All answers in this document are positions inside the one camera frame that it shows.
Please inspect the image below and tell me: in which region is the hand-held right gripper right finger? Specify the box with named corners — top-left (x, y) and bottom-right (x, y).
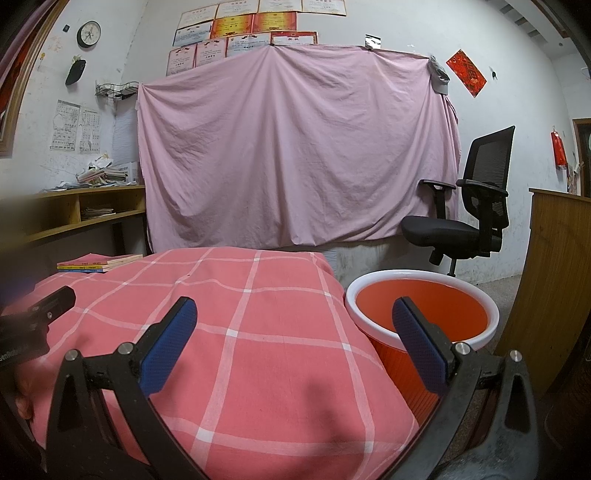
top-left (392, 296), bottom-right (541, 480)

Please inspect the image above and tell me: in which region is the black mesh office chair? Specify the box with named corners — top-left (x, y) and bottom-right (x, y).
top-left (401, 126), bottom-right (515, 278)

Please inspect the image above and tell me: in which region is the pink hanging bed sheet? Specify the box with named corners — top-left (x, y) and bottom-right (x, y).
top-left (137, 45), bottom-right (462, 252)

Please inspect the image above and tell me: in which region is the white cardboard box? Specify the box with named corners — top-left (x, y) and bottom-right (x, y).
top-left (108, 161), bottom-right (141, 183)

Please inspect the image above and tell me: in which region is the wire wall basket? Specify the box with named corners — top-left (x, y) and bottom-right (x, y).
top-left (95, 80), bottom-right (140, 100)

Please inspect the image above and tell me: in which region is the wooden picture frame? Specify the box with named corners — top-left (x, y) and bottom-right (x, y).
top-left (0, 0), bottom-right (70, 158)

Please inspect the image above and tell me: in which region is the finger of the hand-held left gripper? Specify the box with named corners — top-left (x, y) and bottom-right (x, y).
top-left (8, 286), bottom-right (76, 325)
top-left (0, 276), bottom-right (37, 305)

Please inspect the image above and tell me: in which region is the pile of books and papers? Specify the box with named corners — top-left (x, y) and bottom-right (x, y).
top-left (44, 157), bottom-right (123, 192)

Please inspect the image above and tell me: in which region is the wall of award certificates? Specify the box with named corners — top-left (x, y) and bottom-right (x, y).
top-left (166, 0), bottom-right (347, 77)

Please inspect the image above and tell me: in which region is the red hanging ornament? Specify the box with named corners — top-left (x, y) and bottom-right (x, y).
top-left (551, 130), bottom-right (568, 169)

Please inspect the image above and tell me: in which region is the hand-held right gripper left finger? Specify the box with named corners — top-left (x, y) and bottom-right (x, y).
top-left (46, 296), bottom-right (208, 480)

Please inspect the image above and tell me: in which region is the white wall sheet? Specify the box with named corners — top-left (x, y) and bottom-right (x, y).
top-left (112, 111), bottom-right (139, 164)

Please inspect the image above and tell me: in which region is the wooden shelf desk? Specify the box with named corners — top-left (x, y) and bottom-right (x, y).
top-left (25, 185), bottom-right (147, 245)

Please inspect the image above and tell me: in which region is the wooden cabinet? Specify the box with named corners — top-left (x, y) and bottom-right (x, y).
top-left (496, 187), bottom-right (591, 398)

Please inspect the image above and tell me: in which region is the grey cloth wad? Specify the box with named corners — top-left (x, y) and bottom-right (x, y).
top-left (427, 54), bottom-right (451, 95)

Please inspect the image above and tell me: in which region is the pink checked tablecloth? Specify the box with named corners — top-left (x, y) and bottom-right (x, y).
top-left (14, 248), bottom-right (421, 480)

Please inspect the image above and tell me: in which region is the orange bin with white rim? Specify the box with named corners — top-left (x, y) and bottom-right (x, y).
top-left (345, 271), bottom-right (500, 423)

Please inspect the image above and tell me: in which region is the red paper wall decoration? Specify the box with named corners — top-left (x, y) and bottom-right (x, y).
top-left (446, 49), bottom-right (487, 97)

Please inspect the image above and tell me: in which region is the round wall clock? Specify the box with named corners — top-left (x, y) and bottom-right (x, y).
top-left (76, 21), bottom-right (101, 48)

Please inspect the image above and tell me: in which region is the printed wall chart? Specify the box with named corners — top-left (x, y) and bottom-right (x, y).
top-left (79, 108), bottom-right (101, 154)
top-left (50, 100), bottom-right (81, 151)

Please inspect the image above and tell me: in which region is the pink paperback book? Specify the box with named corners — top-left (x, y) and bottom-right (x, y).
top-left (58, 253), bottom-right (144, 268)

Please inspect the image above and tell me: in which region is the person's left hand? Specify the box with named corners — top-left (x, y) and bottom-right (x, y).
top-left (13, 373), bottom-right (36, 420)

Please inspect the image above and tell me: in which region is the black hanging pouch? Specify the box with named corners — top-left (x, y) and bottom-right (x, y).
top-left (65, 56), bottom-right (88, 86)

